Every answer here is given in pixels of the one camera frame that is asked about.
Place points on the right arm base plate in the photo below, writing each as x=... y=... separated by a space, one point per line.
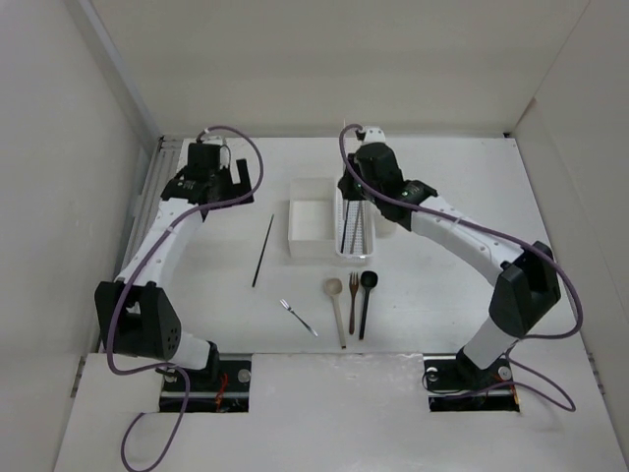
x=486 y=391

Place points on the white square box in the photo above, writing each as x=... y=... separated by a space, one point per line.
x=312 y=218

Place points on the black spoon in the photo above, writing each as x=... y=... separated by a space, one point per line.
x=369 y=281

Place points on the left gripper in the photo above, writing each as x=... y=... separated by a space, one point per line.
x=237 y=188

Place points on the white chopstick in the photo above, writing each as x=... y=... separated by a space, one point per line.
x=345 y=210

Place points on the black chopstick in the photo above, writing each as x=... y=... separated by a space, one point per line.
x=262 y=251
x=349 y=226

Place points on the beige wooden spoon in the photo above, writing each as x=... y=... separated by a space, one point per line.
x=333 y=288

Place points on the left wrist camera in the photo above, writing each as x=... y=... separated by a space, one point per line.
x=225 y=153

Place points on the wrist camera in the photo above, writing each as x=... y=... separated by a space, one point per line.
x=372 y=135
x=225 y=153

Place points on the brown wooden fork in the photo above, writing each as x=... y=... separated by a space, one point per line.
x=354 y=284

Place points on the white perforated basket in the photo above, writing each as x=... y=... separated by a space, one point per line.
x=339 y=228

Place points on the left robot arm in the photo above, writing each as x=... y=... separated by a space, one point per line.
x=135 y=315

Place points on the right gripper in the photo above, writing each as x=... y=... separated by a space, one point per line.
x=347 y=188

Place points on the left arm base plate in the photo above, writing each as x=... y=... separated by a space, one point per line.
x=228 y=392

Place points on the small metal fork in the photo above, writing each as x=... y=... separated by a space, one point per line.
x=290 y=310

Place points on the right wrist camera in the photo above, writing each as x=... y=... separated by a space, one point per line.
x=372 y=135

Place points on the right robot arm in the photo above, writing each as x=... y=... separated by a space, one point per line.
x=525 y=285

